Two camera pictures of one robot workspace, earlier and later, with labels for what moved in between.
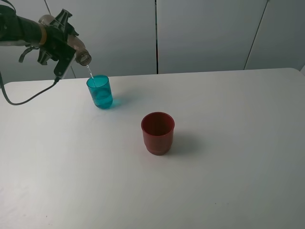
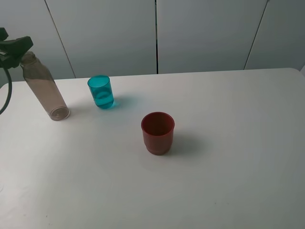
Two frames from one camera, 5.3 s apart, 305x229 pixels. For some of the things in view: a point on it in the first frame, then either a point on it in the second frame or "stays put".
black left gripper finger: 43,57 → 4,34
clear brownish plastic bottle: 75,42 → 43,84
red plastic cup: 157,128 stays put
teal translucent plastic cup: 100,88 stays put
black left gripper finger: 61,21 → 11,51
